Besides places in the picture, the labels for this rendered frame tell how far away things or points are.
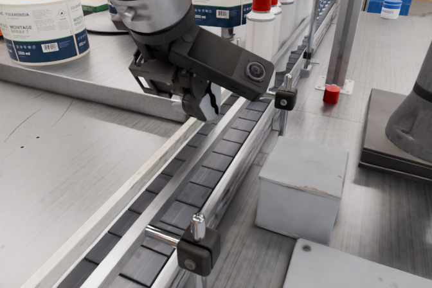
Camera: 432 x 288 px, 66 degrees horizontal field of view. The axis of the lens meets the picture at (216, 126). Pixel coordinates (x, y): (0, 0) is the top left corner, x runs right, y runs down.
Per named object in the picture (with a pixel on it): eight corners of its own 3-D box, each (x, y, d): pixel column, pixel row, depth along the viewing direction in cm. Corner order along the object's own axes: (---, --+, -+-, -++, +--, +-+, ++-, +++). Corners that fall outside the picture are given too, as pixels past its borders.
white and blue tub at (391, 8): (400, 19, 140) (404, 2, 137) (382, 18, 141) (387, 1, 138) (394, 15, 146) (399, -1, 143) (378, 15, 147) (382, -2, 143)
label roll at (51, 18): (54, 37, 102) (42, -14, 95) (105, 46, 95) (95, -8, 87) (-7, 57, 87) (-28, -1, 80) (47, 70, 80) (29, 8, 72)
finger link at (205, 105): (186, 113, 53) (168, 77, 45) (220, 121, 51) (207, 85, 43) (179, 130, 52) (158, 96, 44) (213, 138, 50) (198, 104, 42)
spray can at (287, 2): (275, 64, 83) (283, -25, 72) (290, 71, 79) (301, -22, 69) (259, 69, 81) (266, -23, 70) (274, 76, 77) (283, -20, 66)
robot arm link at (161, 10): (193, -52, 31) (157, 9, 27) (205, -10, 35) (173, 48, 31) (126, -54, 33) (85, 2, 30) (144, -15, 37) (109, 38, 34)
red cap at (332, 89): (340, 103, 76) (342, 90, 74) (325, 104, 76) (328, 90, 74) (335, 97, 79) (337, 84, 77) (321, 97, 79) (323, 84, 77)
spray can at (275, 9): (254, 79, 75) (261, -19, 64) (277, 83, 73) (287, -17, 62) (246, 88, 71) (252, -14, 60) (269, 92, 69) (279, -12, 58)
